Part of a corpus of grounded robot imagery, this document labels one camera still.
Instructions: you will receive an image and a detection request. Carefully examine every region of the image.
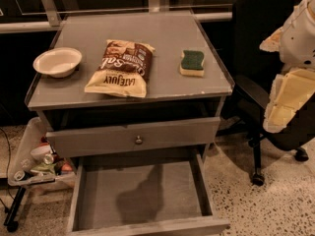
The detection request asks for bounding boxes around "white paper bowl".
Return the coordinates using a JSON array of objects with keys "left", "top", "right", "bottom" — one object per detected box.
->
[{"left": 32, "top": 47, "right": 82, "bottom": 79}]

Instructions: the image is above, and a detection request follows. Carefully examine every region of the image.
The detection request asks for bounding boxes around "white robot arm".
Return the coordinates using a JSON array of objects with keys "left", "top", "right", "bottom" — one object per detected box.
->
[{"left": 259, "top": 0, "right": 315, "bottom": 133}]

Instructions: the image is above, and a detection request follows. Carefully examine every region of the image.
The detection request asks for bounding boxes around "black bin stand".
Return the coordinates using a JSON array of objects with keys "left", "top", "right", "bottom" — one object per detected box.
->
[{"left": 4, "top": 187, "right": 26, "bottom": 232}]

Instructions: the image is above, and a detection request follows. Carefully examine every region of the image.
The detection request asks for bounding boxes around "metal rail with brackets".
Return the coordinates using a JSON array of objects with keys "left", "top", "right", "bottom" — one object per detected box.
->
[{"left": 0, "top": 0, "right": 232, "bottom": 33}]

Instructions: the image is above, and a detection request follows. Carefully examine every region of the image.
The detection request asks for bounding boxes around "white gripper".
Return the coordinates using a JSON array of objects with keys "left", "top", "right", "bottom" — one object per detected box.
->
[{"left": 259, "top": 3, "right": 315, "bottom": 133}]

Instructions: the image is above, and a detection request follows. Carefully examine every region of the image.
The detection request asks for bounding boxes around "open grey middle drawer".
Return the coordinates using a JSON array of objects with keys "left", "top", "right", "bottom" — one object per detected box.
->
[{"left": 67, "top": 151, "right": 229, "bottom": 236}]

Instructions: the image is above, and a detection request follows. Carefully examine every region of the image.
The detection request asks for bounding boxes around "grey top drawer with knob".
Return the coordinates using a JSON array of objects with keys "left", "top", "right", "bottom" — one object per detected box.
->
[{"left": 46, "top": 117, "right": 220, "bottom": 157}]

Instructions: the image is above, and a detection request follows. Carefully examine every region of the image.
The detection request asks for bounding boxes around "black office chair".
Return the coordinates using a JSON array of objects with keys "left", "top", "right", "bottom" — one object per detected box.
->
[{"left": 221, "top": 0, "right": 315, "bottom": 186}]

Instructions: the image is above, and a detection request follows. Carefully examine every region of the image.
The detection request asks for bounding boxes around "green and yellow sponge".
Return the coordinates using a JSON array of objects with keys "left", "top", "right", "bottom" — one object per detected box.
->
[{"left": 179, "top": 50, "right": 205, "bottom": 77}]

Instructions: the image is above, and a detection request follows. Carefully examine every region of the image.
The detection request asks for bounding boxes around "brown chip bag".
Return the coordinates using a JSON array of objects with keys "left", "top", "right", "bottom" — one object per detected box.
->
[{"left": 85, "top": 39, "right": 155, "bottom": 98}]

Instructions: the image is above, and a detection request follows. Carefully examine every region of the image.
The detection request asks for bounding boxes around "grey drawer cabinet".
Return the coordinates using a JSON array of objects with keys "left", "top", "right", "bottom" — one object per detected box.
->
[{"left": 27, "top": 11, "right": 233, "bottom": 236}]

